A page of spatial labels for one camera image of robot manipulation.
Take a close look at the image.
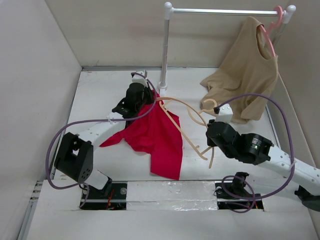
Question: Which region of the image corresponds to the beige plastic hanger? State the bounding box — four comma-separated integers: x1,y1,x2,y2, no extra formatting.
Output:
156,96,219,169

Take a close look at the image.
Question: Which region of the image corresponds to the red t shirt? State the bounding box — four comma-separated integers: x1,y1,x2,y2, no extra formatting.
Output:
100,100,183,180

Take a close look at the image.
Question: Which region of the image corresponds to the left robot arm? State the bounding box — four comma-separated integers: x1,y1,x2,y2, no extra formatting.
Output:
54,82,155,199

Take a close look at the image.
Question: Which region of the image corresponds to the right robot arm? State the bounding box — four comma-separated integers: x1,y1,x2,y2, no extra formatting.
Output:
205,120,320,212

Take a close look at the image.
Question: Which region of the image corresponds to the beige t shirt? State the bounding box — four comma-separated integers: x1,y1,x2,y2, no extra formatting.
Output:
200,16,279,124

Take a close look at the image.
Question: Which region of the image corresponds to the pink plastic hanger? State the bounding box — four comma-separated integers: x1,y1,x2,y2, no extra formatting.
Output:
258,6,285,58

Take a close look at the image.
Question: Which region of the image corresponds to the white clothes rack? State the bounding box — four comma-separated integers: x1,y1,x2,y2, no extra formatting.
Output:
158,1,297,97

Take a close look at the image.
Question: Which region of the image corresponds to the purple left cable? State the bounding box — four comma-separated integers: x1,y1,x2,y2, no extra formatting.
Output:
45,71,158,208

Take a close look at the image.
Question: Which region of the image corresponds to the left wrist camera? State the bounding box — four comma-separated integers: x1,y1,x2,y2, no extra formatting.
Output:
131,70,148,87

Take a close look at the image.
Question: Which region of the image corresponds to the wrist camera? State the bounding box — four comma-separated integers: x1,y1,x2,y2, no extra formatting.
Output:
213,103,233,124
131,70,148,87

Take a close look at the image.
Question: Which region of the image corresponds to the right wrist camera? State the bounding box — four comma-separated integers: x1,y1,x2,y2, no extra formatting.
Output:
213,103,233,124

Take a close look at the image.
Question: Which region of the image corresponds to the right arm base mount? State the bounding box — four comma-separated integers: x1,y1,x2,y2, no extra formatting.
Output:
213,171,264,213

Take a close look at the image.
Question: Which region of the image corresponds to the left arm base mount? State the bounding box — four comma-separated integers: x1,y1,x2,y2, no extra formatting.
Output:
80,181,128,211

